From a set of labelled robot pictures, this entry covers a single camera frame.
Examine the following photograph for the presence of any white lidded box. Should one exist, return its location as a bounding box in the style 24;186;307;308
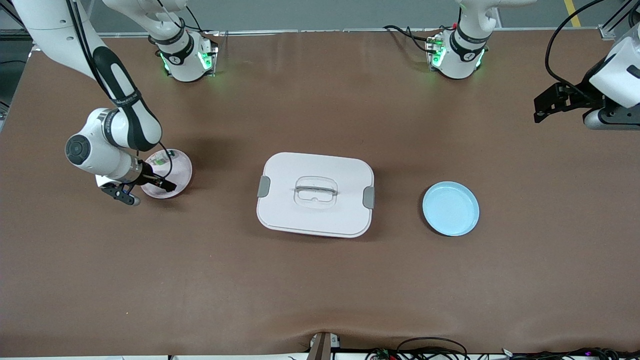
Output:
256;152;376;239

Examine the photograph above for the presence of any pink round plate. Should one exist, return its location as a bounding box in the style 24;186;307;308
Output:
140;148;194;200

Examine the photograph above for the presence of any light blue round plate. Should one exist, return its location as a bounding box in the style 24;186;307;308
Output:
422;181;480;237

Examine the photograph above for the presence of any green and white switch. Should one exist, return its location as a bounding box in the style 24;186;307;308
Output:
151;149;179;167

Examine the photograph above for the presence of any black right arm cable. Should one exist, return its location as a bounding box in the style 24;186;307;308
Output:
67;0;174;182

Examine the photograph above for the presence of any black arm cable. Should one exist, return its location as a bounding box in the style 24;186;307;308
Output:
544;0;602;97
67;0;174;182

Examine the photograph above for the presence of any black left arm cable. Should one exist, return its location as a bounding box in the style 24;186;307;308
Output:
544;0;602;97

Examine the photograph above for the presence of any black right base cable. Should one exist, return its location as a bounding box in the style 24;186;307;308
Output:
157;0;221;38

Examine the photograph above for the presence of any black base cable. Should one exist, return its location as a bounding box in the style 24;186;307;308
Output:
157;0;221;38
383;24;443;54

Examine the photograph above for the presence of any black left base cable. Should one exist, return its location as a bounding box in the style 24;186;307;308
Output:
383;24;443;54

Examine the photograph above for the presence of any brown camera post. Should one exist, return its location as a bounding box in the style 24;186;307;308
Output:
307;332;342;360

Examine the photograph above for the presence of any black cable bundle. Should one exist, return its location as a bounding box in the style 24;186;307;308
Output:
501;346;640;360

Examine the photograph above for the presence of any black looped cable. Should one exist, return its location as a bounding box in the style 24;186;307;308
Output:
396;337;469;360

